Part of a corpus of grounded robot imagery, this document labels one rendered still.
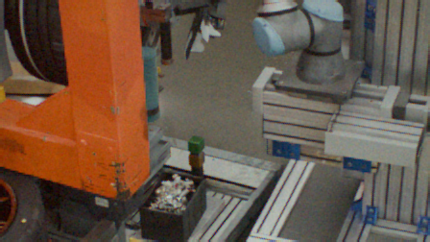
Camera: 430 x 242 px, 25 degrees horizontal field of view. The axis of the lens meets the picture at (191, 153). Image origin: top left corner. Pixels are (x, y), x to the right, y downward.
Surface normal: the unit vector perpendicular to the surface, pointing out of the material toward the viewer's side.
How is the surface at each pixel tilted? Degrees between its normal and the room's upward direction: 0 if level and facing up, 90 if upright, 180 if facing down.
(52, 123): 90
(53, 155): 90
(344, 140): 90
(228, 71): 0
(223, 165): 0
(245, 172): 0
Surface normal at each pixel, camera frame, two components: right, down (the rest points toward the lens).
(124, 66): 0.89, 0.22
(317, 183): -0.04, -0.84
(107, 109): -0.46, 0.50
